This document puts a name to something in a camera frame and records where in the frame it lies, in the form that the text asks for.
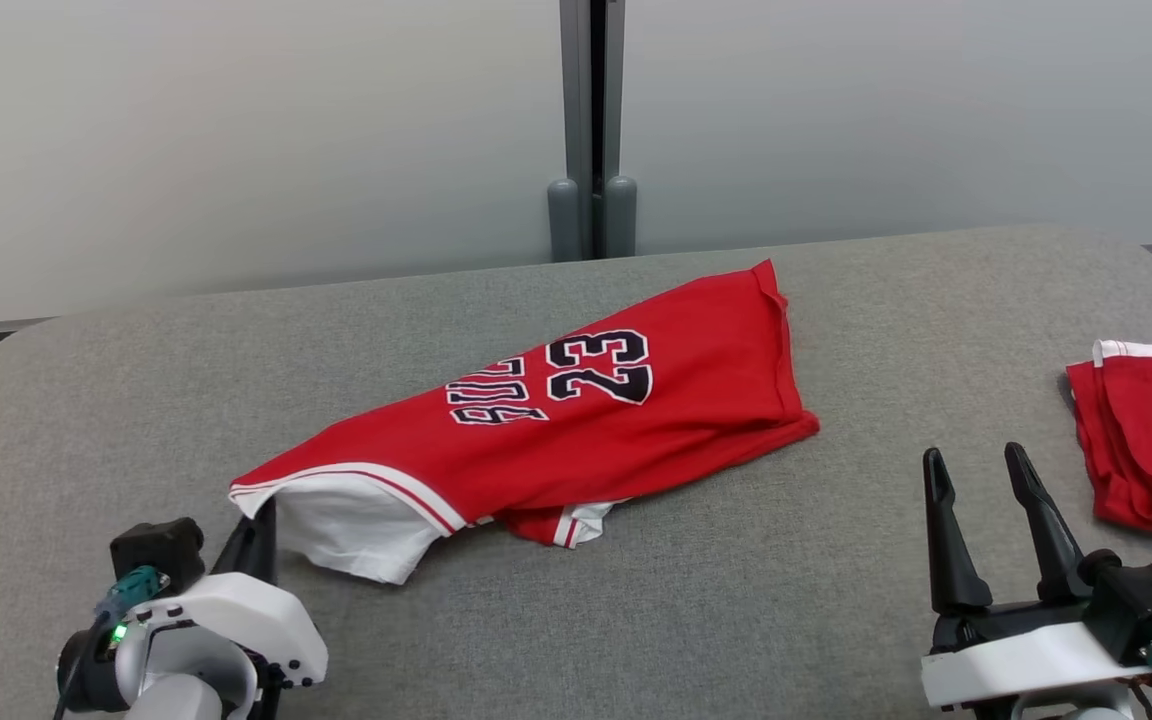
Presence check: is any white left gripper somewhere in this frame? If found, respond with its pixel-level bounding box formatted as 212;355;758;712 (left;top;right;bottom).
141;496;330;693

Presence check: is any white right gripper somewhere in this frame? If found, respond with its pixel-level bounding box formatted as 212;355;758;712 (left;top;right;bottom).
920;441;1152;714

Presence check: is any red Bulls basketball jersey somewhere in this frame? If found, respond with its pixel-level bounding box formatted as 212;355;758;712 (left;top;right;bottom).
228;259;822;587

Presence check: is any grey fabric sofa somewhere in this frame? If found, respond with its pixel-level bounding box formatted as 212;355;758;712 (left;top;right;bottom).
0;224;1152;720

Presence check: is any teal left camera connector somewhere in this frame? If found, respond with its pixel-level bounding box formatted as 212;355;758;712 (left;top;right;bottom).
95;565;170;627

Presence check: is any black left camera cable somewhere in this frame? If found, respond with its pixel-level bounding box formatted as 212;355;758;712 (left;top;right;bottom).
52;612;109;720

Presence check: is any grey cylindrical post bumper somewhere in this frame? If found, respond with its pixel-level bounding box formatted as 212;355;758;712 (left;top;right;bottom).
547;177;583;264
603;175;640;260

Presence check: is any grey partition post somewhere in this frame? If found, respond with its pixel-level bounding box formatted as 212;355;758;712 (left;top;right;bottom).
548;0;639;263

